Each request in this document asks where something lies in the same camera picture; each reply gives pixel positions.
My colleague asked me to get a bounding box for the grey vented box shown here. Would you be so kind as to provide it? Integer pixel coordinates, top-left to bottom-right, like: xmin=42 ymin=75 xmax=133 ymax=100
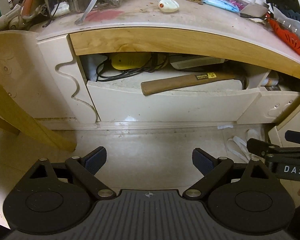
xmin=169 ymin=54 xmax=225 ymax=70

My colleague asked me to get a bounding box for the white drawer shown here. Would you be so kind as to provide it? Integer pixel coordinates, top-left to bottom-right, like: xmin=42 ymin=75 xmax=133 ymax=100
xmin=87 ymin=81 xmax=260 ymax=122
xmin=237 ymin=88 xmax=300 ymax=125

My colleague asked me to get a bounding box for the white strap on floor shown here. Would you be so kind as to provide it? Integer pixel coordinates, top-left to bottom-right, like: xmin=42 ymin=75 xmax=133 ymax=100
xmin=226 ymin=128 xmax=265 ymax=164

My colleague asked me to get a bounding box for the clear plastic bag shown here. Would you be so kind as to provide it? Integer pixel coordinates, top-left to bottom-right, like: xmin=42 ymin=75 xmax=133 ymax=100
xmin=273 ymin=7 xmax=300 ymax=39

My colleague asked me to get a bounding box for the wooden chair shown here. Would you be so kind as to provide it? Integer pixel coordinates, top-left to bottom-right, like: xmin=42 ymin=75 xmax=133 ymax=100
xmin=0 ymin=30 xmax=76 ymax=152

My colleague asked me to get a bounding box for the wooden handle hammer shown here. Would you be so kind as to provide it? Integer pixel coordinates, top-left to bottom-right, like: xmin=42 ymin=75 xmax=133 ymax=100
xmin=141 ymin=71 xmax=247 ymax=96

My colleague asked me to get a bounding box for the orange plastic basket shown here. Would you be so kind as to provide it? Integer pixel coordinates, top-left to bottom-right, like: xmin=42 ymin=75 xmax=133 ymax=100
xmin=266 ymin=14 xmax=300 ymax=55

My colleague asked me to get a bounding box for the white tube can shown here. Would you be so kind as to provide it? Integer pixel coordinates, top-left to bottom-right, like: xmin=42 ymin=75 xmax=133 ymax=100
xmin=261 ymin=70 xmax=279 ymax=86

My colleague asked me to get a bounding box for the yellow plastic device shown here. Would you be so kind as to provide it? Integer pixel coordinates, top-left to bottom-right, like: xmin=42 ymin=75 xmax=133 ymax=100
xmin=110 ymin=52 xmax=151 ymax=70

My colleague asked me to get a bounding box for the white oval plastic device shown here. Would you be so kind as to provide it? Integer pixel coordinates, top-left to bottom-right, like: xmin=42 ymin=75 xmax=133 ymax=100
xmin=158 ymin=0 xmax=180 ymax=13

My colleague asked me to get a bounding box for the white right drawer front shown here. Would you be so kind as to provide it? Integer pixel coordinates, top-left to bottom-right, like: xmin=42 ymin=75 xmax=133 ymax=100
xmin=237 ymin=88 xmax=300 ymax=125

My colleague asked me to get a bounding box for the black cable bundle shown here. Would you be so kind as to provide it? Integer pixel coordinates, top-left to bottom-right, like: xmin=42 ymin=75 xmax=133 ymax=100
xmin=96 ymin=52 xmax=170 ymax=82

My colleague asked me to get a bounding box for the blue face mask pack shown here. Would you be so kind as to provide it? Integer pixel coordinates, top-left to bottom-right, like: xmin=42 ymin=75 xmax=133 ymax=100
xmin=202 ymin=0 xmax=239 ymax=13

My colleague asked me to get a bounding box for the wooden desk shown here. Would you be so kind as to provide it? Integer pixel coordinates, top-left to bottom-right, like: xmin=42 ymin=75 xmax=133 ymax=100
xmin=33 ymin=0 xmax=300 ymax=126

